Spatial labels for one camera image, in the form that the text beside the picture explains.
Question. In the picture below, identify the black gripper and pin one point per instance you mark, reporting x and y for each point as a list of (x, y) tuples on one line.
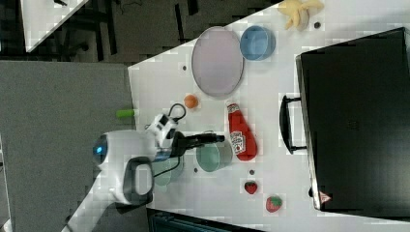
[(183, 143)]

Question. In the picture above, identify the red ketchup bottle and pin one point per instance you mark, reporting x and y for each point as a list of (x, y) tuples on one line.
[(242, 139)]

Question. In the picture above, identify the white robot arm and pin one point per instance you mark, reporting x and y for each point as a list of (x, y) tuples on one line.
[(126, 177)]

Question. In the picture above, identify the green mug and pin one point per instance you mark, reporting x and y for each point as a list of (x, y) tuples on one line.
[(213, 157)]

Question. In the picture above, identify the orange toy fruit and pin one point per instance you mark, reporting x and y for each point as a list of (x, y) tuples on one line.
[(191, 101)]

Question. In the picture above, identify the red toy strawberry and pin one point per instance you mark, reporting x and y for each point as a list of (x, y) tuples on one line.
[(250, 187)]

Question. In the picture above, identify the grey round plate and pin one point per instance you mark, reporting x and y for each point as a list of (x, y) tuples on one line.
[(216, 62)]

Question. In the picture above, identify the green marker pen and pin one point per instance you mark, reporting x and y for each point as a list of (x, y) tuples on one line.
[(126, 113)]

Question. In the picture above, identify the pink toy strawberry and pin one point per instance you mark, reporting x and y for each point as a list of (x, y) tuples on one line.
[(273, 204)]

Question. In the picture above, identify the blue bowl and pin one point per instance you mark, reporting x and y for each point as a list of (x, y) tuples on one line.
[(257, 43)]

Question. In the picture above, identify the black toaster oven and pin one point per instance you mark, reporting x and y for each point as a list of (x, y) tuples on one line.
[(356, 114)]

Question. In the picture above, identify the yellow peeled banana toy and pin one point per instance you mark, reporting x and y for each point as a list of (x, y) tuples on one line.
[(297, 12)]

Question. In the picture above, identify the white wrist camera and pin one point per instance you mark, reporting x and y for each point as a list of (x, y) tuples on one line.
[(163, 128)]

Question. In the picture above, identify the black oven door handle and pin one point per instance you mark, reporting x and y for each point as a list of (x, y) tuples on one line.
[(285, 125)]

